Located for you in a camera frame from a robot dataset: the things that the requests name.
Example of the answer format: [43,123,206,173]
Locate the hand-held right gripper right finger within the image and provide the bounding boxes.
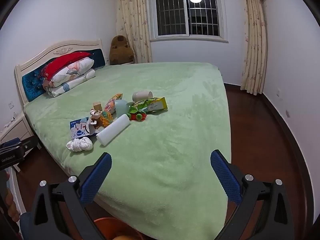
[210,149,294,240]

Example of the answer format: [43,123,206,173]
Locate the translucent blue plastic cup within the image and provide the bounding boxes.
[114,99,135,118]

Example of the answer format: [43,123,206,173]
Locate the white foam cylinder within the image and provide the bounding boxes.
[96,114,131,146]

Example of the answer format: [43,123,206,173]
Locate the white nightstand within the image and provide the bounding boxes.
[0,112,42,153]

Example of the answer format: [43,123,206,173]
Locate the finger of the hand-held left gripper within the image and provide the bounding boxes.
[0,136,38,153]

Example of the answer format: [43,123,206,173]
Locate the cream and blue headboard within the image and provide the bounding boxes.
[15,39,108,105]

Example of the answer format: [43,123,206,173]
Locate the floral pillow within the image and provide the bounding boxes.
[49,57,95,85]

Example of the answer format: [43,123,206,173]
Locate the brown plush toy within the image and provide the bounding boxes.
[109,35,135,65]

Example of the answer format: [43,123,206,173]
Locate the orange bucket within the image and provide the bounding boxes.
[94,217,144,240]

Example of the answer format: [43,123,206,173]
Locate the beige toy figure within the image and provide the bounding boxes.
[90,109,104,125]

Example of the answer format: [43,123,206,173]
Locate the green bed blanket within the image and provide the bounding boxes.
[24,62,232,240]

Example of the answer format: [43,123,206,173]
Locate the barred window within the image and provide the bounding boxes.
[147,0,228,42]

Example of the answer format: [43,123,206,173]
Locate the person's left hand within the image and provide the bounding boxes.
[5,173,20,221]

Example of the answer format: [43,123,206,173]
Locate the floral cream curtain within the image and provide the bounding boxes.
[240,0,268,95]
[115,0,152,64]

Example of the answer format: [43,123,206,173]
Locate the blue and white carton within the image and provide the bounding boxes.
[70,116,100,140]

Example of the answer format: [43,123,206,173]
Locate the red and green toy car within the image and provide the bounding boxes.
[126,106,147,122]

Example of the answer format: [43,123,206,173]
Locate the orange snack bag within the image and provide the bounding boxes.
[104,93,123,118]

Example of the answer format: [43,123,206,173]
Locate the crumpled white cloth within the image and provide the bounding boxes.
[66,136,93,153]

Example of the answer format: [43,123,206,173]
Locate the white mug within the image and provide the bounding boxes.
[132,91,153,103]

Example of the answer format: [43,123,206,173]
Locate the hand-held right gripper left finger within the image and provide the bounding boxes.
[32,152,113,240]

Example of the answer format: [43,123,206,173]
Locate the yellow snack bag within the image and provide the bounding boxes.
[147,97,167,112]

